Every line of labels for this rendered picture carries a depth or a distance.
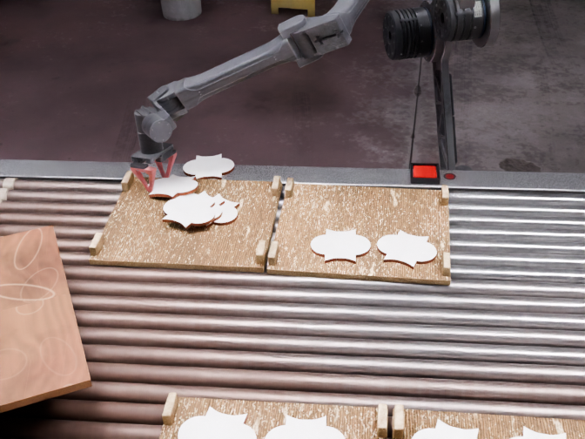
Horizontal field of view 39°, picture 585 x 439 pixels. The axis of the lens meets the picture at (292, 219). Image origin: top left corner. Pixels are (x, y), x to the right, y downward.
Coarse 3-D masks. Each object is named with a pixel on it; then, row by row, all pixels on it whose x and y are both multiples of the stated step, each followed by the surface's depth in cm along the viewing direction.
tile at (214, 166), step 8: (192, 160) 225; (200, 160) 225; (208, 160) 225; (216, 160) 225; (224, 160) 225; (184, 168) 222; (192, 168) 222; (200, 168) 222; (208, 168) 222; (216, 168) 222; (224, 168) 222; (232, 168) 222; (192, 176) 220; (200, 176) 219; (208, 176) 219; (216, 176) 219
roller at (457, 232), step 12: (0, 216) 208; (12, 216) 208; (24, 216) 208; (36, 216) 208; (48, 216) 207; (60, 216) 207; (72, 216) 207; (84, 216) 207; (96, 216) 207; (108, 216) 207; (276, 228) 201; (456, 228) 198; (468, 228) 198; (480, 228) 197; (492, 228) 197; (504, 228) 197; (516, 228) 197; (528, 228) 197; (540, 228) 197; (552, 228) 197; (540, 240) 195; (552, 240) 195; (564, 240) 195; (576, 240) 195
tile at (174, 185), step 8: (176, 176) 215; (160, 184) 212; (168, 184) 211; (176, 184) 211; (184, 184) 210; (192, 184) 210; (152, 192) 208; (160, 192) 207; (168, 192) 207; (176, 192) 206; (184, 192) 206
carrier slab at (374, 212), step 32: (320, 192) 209; (352, 192) 208; (384, 192) 208; (416, 192) 207; (288, 224) 199; (320, 224) 198; (352, 224) 198; (384, 224) 197; (416, 224) 197; (448, 224) 197; (288, 256) 189; (384, 256) 188
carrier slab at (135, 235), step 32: (128, 192) 212; (192, 192) 211; (224, 192) 210; (256, 192) 210; (128, 224) 201; (160, 224) 200; (256, 224) 199; (96, 256) 191; (128, 256) 191; (160, 256) 190; (192, 256) 190; (224, 256) 190
